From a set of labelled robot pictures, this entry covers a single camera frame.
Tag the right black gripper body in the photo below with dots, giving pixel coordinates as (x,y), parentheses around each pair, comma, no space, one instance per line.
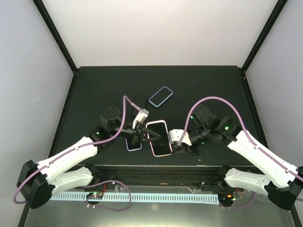
(191,150)

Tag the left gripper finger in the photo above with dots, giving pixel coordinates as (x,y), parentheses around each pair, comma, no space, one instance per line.
(151,139)
(149,133)

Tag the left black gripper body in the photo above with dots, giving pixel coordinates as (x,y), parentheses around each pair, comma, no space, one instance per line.
(137,133)

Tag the pink phone case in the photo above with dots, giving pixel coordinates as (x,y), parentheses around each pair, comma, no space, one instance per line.
(158,138)

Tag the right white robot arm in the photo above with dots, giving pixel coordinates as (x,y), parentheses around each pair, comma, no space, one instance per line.
(279,180)

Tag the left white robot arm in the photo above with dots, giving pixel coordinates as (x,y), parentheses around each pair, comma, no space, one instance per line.
(38,182)

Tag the phone in lilac case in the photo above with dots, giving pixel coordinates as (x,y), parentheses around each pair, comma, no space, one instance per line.
(132,146)

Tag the phone in black case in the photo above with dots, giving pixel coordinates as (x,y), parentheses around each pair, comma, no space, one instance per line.
(140,101)

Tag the phone in light-blue case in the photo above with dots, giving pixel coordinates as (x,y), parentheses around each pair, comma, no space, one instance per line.
(161,96)

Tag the right small circuit board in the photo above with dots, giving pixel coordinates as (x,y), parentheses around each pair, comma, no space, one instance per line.
(231,197)

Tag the small circuit board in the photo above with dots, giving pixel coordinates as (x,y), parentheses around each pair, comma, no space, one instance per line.
(94,196)
(231,197)

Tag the left small circuit board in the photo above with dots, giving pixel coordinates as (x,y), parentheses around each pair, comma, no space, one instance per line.
(94,196)

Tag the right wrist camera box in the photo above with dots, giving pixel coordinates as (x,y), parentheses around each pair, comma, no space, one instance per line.
(178,136)

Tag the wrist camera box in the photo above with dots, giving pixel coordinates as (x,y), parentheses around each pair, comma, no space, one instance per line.
(178,136)
(140,117)

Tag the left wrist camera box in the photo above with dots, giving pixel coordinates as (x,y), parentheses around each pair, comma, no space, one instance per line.
(140,117)

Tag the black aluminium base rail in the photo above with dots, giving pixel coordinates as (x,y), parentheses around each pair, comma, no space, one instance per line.
(204,178)

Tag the white slotted cable duct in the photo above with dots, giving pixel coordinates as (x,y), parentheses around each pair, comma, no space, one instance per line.
(141,197)

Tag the right black frame post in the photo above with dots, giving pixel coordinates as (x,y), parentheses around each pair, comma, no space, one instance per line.
(275,13)

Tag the black frame post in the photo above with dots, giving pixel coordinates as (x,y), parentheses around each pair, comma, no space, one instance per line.
(40,6)
(275,13)

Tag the left black frame post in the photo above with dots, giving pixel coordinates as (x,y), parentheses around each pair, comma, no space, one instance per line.
(40,6)

